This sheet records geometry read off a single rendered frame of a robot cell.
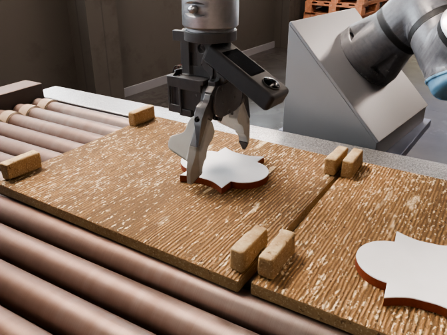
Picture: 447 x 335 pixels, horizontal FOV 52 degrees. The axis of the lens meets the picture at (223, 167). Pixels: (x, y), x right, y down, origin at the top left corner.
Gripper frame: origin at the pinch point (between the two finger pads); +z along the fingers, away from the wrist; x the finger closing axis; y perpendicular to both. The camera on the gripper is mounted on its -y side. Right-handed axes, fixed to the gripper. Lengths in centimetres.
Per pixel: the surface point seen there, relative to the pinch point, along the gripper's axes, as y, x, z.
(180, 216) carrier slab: -2.3, 13.6, 0.8
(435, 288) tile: -32.0, 12.3, -0.3
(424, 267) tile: -30.5, 9.5, -0.3
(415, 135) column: -18, -49, 7
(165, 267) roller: -5.8, 21.1, 2.5
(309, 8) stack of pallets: 218, -555, 45
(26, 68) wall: 266, -152, 50
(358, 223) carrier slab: -21.7, 3.2, 0.8
